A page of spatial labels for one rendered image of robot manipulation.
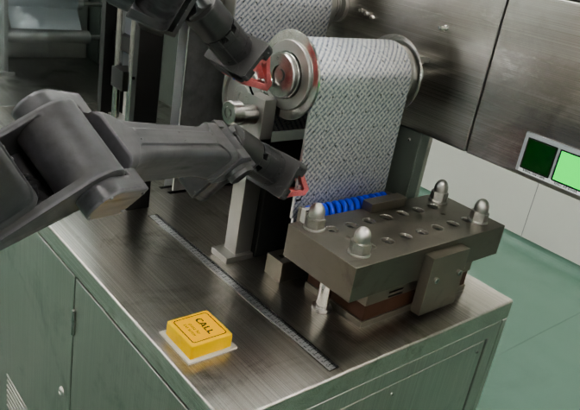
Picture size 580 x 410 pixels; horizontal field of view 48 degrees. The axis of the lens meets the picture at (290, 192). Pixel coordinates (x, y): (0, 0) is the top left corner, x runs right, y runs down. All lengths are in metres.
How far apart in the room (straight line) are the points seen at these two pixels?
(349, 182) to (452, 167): 3.00
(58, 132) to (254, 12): 0.74
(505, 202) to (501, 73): 2.81
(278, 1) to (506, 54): 0.43
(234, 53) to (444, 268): 0.49
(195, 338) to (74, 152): 0.46
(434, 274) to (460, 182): 3.06
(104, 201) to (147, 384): 0.59
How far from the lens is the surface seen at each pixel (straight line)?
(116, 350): 1.17
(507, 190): 3.97
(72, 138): 0.54
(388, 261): 1.01
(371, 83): 1.13
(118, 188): 0.54
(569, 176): 1.15
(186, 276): 1.12
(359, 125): 1.14
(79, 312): 1.28
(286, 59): 1.05
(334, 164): 1.13
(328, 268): 1.00
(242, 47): 0.98
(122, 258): 1.16
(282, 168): 1.02
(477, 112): 1.24
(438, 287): 1.13
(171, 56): 2.06
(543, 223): 3.89
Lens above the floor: 1.47
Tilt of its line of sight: 22 degrees down
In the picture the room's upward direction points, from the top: 10 degrees clockwise
